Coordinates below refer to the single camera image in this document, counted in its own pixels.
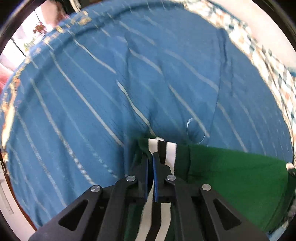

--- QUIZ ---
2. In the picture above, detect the green varsity jacket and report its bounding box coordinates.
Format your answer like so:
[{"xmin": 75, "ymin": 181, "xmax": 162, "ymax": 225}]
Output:
[{"xmin": 124, "ymin": 137, "xmax": 296, "ymax": 241}]

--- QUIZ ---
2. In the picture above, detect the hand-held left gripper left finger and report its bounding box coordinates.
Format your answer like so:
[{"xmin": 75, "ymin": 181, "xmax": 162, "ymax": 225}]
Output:
[{"xmin": 29, "ymin": 154, "xmax": 149, "ymax": 241}]

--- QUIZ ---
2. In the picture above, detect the blue striped bed sheet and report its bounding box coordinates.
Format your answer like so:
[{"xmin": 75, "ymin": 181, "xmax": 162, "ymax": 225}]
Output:
[{"xmin": 0, "ymin": 0, "xmax": 295, "ymax": 230}]

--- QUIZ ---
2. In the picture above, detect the plaid blanket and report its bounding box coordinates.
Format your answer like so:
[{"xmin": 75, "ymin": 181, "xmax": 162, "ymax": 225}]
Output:
[{"xmin": 185, "ymin": 0, "xmax": 296, "ymax": 139}]

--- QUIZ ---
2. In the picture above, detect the red flower plant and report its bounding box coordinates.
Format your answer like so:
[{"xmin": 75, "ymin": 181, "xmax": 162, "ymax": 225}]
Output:
[{"xmin": 32, "ymin": 22, "xmax": 47, "ymax": 36}]

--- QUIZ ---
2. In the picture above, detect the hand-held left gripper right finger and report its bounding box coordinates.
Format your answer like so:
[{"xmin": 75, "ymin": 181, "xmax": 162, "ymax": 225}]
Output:
[{"xmin": 152, "ymin": 152, "xmax": 270, "ymax": 241}]

